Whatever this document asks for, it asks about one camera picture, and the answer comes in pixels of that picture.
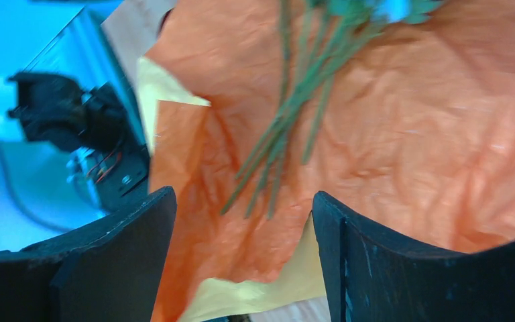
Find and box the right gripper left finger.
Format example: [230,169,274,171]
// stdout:
[0,186,177,322]

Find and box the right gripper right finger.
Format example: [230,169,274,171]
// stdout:
[312,191,515,322]

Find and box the orange yellow wrapping paper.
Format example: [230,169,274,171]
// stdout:
[138,1,515,321]

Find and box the yellow flower bouquet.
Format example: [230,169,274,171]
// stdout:
[221,1,443,218]

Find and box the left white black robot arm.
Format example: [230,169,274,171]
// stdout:
[7,72,130,153]

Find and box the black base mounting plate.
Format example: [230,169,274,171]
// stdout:
[20,8,150,212]

